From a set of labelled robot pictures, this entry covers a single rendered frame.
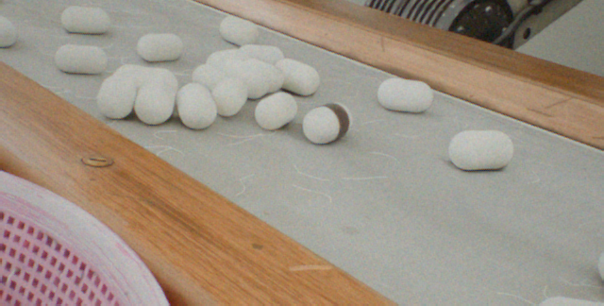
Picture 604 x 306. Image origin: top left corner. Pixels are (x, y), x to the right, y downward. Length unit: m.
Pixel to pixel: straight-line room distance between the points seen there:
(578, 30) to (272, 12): 1.90
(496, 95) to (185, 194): 0.33
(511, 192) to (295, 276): 0.20
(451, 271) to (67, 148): 0.16
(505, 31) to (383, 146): 0.43
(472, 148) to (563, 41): 2.15
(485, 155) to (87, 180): 0.22
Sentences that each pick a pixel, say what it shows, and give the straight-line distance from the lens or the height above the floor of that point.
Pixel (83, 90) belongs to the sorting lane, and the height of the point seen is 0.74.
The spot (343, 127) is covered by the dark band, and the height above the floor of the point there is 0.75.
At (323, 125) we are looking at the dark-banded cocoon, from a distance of 0.41.
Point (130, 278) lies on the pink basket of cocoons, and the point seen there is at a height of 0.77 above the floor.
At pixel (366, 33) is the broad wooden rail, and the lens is 0.64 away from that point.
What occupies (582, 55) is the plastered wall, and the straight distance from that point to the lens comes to 2.54.
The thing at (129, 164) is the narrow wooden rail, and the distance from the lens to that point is 0.30.
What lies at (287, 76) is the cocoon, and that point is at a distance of 0.50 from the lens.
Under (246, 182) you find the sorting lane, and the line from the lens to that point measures 0.36.
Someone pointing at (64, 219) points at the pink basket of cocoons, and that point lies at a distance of 0.25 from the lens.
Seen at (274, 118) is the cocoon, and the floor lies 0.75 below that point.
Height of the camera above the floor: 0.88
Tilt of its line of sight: 20 degrees down
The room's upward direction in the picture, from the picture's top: 9 degrees clockwise
